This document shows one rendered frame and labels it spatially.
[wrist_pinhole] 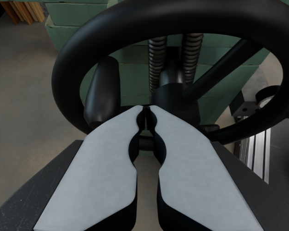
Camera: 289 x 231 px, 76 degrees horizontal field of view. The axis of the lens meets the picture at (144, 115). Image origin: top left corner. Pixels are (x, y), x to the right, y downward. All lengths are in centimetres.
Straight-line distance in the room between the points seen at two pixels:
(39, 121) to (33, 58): 55
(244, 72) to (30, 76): 135
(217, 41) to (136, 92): 29
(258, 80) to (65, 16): 49
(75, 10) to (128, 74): 17
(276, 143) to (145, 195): 67
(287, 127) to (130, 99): 83
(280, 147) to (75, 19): 96
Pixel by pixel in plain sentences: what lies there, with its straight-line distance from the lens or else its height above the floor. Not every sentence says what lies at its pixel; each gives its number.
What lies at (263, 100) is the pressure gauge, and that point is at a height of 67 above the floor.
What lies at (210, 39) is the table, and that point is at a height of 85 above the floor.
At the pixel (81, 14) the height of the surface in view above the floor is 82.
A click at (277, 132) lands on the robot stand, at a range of 109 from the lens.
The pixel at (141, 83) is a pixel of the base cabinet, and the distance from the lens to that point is 48.
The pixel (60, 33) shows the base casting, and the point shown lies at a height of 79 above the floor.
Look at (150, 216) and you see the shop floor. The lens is 102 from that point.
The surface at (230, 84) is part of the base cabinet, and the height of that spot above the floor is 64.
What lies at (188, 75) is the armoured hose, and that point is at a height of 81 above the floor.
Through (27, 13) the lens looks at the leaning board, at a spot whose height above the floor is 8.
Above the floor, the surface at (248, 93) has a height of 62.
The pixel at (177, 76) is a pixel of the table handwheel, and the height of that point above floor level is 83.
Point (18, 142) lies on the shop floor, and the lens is 129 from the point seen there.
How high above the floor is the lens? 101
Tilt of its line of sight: 61 degrees down
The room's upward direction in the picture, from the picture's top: 2 degrees clockwise
